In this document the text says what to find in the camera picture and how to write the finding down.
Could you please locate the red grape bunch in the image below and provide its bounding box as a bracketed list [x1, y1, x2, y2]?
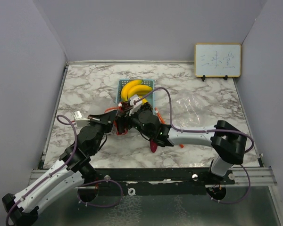
[115, 113, 129, 136]

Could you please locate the dark purple grape bunch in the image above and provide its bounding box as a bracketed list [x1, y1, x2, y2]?
[118, 101, 132, 112]

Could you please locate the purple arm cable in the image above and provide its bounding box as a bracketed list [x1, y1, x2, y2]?
[134, 87, 255, 204]
[5, 114, 125, 226]

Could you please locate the light blue plastic basket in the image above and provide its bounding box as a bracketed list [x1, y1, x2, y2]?
[116, 79, 154, 117]

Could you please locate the black grape bunch in basket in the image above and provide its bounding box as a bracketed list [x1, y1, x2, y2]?
[141, 102, 153, 114]

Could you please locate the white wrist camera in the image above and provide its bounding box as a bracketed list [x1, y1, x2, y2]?
[73, 111, 89, 128]
[129, 94, 142, 116]

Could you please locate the clear orange zipper bag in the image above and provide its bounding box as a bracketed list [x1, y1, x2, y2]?
[104, 101, 131, 135]

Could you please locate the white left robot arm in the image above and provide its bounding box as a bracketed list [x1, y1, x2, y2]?
[2, 110, 117, 226]

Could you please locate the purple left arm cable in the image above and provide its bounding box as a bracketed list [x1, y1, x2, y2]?
[5, 114, 125, 226]

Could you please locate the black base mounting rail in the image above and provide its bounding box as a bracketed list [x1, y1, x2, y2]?
[85, 167, 234, 196]

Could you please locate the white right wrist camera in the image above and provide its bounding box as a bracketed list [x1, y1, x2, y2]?
[129, 94, 142, 116]

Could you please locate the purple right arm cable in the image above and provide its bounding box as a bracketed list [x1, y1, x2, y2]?
[134, 87, 255, 204]

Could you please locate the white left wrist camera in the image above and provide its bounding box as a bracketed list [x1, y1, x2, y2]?
[73, 111, 89, 128]

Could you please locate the yellow banana bunch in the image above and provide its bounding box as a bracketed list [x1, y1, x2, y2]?
[120, 80, 153, 101]

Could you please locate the small framed whiteboard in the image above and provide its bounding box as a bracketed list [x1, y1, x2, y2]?
[194, 43, 241, 81]

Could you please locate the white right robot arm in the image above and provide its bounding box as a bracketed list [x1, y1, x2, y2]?
[128, 110, 247, 184]

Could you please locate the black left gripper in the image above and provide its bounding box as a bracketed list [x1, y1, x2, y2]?
[88, 110, 118, 154]

